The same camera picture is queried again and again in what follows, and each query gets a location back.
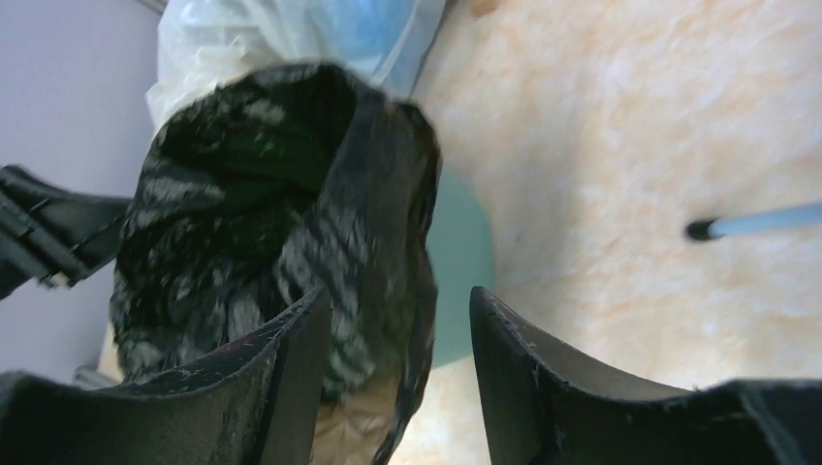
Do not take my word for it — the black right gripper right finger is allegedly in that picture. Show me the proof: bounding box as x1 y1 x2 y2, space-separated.
470 287 694 464

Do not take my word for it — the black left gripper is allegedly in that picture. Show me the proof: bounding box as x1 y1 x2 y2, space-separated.
1 165 131 298

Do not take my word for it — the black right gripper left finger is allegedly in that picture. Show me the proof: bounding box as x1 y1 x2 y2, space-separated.
102 289 331 464

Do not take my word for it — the black trash bag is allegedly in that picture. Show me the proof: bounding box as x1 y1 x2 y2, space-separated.
110 62 442 464

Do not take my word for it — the green plastic trash bin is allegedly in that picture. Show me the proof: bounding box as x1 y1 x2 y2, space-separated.
427 169 495 368

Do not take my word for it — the translucent yellow-trimmed plastic bag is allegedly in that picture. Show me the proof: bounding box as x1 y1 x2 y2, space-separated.
145 0 446 128

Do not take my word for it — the light blue tripod stand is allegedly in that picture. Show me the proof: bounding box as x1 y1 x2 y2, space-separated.
683 201 821 242

